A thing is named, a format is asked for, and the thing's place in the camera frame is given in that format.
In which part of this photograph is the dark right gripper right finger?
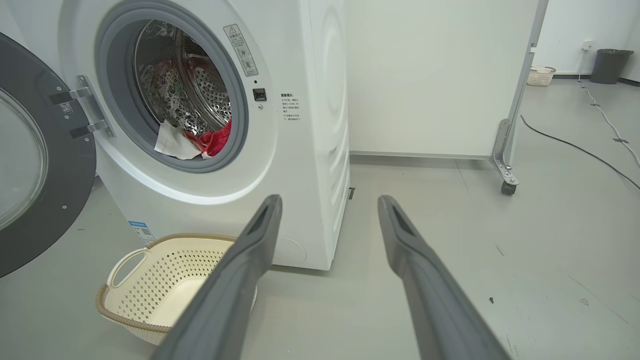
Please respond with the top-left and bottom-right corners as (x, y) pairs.
(377, 195), (511, 360)

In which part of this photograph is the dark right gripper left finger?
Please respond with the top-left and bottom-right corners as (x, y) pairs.
(150, 194), (283, 360)

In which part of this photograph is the red garment with white trim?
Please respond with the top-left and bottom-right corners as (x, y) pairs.
(154, 119), (232, 161)

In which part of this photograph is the black round glass machine door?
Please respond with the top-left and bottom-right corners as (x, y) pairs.
(0, 32), (97, 278)

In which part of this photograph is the cream perforated laundry basket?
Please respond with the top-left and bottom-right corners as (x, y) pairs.
(96, 233), (258, 347)

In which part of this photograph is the white front-load washing machine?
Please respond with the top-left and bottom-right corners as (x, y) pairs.
(0, 0), (351, 271)

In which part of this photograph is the small white perforated basket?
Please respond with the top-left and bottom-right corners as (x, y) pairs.
(527, 65), (557, 87)

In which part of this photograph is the blue white energy label sticker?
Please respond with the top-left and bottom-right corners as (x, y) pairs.
(127, 221), (156, 246)

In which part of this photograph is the white partition panel with caster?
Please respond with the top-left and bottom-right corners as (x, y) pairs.
(345, 0), (549, 196)

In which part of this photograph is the dark grey trash bin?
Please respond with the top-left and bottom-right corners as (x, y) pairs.
(590, 48), (635, 85)

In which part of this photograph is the black floor cable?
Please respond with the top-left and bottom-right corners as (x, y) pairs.
(520, 115), (640, 191)

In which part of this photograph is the white floor cable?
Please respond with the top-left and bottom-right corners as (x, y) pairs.
(577, 75), (640, 168)

